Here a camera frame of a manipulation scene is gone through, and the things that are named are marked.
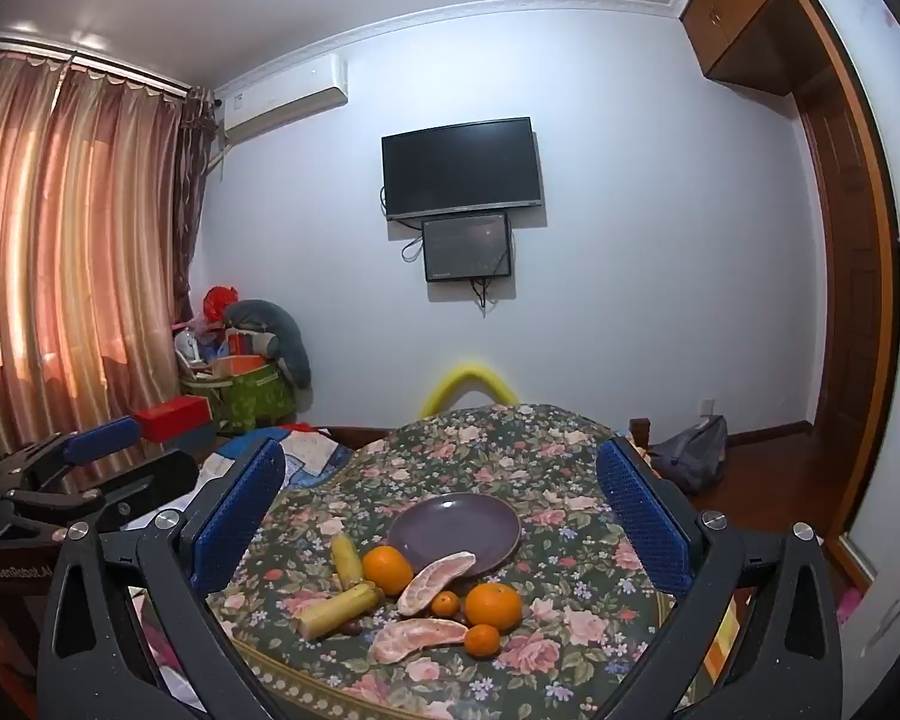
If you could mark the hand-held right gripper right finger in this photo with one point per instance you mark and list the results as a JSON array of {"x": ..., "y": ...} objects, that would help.
[{"x": 637, "y": 517}]

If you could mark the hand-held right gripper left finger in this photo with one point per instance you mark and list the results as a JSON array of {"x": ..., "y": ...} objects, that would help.
[{"x": 240, "y": 517}]

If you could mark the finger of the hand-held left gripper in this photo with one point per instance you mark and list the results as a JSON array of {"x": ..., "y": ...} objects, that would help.
[
  {"x": 101, "y": 439},
  {"x": 150, "y": 480}
]

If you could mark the short sugarcane piece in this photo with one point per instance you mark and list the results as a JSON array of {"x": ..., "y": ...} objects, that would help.
[{"x": 346, "y": 561}]

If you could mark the long sugarcane piece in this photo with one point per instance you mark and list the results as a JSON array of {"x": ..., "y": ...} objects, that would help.
[{"x": 337, "y": 607}]

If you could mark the dark red jujube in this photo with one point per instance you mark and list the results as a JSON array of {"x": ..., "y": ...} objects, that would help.
[{"x": 353, "y": 624}]

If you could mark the large orange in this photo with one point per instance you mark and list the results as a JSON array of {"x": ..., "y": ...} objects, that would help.
[
  {"x": 387, "y": 570},
  {"x": 493, "y": 606}
]

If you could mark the purple plate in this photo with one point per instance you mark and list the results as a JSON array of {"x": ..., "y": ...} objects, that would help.
[{"x": 457, "y": 529}]

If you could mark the small tangerine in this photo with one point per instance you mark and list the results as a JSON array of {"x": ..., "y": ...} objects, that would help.
[
  {"x": 481, "y": 641},
  {"x": 445, "y": 604}
]

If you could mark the peeled pomelo segment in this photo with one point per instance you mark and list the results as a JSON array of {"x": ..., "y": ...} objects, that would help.
[
  {"x": 431, "y": 581},
  {"x": 412, "y": 636}
]

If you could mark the dark grey box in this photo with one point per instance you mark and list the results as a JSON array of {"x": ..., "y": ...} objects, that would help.
[{"x": 195, "y": 441}]

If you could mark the red box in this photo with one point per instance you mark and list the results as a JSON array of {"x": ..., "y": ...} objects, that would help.
[{"x": 171, "y": 418}]

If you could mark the grey backpack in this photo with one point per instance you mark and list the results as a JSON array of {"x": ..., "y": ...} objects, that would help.
[{"x": 690, "y": 457}]

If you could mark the blue patchwork quilt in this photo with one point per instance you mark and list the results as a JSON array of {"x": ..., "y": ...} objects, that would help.
[{"x": 311, "y": 457}]

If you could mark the floral tablecloth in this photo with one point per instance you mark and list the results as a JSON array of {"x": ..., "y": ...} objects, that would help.
[{"x": 570, "y": 615}]

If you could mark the green bag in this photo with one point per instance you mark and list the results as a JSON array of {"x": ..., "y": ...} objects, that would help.
[{"x": 255, "y": 397}]

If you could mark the orange box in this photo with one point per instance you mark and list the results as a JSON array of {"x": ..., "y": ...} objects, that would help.
[{"x": 238, "y": 366}]

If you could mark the orange blanket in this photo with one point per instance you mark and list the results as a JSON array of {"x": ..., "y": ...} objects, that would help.
[{"x": 715, "y": 645}]

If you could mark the red plastic bag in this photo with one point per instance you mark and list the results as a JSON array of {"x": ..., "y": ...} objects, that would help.
[{"x": 219, "y": 304}]

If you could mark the grey plush toy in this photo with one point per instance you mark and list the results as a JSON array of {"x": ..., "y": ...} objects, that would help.
[{"x": 285, "y": 337}]

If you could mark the pink curtain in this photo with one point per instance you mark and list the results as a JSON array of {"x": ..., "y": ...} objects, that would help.
[{"x": 67, "y": 240}]

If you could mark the yellow hoop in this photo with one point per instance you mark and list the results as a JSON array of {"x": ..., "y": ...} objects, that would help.
[{"x": 469, "y": 373}]

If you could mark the pink slipper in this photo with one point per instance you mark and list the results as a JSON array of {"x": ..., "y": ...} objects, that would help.
[{"x": 849, "y": 606}]

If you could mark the brown curtain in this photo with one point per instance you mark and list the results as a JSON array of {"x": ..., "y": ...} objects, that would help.
[{"x": 195, "y": 187}]

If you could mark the small black monitor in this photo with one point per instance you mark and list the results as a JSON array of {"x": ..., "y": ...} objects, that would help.
[{"x": 466, "y": 247}]

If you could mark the white air conditioner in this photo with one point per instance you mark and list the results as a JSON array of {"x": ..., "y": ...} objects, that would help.
[{"x": 285, "y": 97}]

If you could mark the wooden overhead cabinet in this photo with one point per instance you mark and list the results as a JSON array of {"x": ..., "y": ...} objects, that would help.
[{"x": 735, "y": 22}]

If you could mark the wooden post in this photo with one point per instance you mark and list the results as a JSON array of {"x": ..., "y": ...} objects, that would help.
[{"x": 640, "y": 436}]

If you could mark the wall socket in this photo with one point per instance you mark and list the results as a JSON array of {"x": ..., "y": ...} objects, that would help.
[{"x": 709, "y": 407}]

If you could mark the wooden door frame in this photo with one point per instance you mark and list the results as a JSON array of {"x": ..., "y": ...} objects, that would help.
[{"x": 847, "y": 240}]

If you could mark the black wall television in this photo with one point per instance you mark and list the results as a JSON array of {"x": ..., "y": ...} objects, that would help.
[{"x": 461, "y": 169}]

